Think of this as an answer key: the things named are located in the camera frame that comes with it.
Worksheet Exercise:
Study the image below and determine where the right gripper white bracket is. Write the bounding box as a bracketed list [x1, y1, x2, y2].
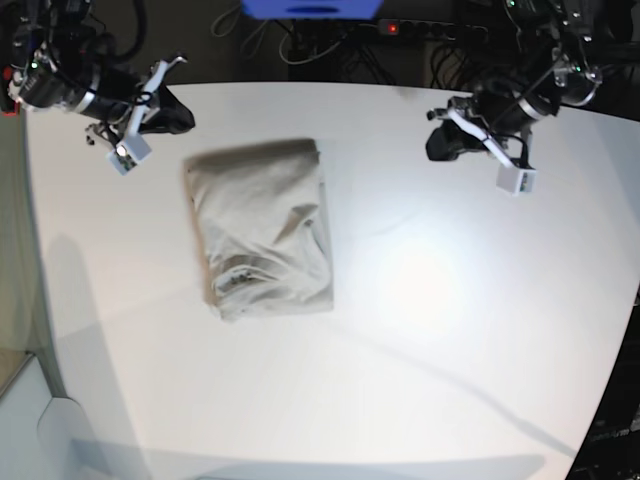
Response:
[85, 54, 196, 155]

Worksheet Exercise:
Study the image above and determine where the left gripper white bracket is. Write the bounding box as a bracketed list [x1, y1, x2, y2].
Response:
[425, 97, 534, 169]

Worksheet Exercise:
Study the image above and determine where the beige t-shirt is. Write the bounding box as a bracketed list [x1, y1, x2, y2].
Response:
[184, 139, 334, 321]

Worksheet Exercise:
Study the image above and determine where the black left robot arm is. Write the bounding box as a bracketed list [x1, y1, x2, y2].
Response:
[425, 1, 602, 196]

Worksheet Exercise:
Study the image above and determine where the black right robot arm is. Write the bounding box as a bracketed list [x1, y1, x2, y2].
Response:
[1, 1, 195, 174]

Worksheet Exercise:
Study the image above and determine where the black power strip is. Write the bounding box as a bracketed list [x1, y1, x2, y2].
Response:
[376, 19, 489, 42]

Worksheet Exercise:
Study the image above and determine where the blue plastic box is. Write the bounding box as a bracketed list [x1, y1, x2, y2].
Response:
[241, 0, 382, 20]

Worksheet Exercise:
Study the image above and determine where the red black tool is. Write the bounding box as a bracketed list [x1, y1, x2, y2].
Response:
[0, 66, 20, 116]

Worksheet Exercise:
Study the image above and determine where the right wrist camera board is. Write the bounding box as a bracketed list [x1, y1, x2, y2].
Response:
[106, 136, 151, 175]

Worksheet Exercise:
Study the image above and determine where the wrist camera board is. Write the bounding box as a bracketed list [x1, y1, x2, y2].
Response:
[106, 136, 151, 175]
[496, 165, 537, 196]

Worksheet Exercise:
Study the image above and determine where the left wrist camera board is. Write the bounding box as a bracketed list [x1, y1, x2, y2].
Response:
[496, 165, 537, 196]

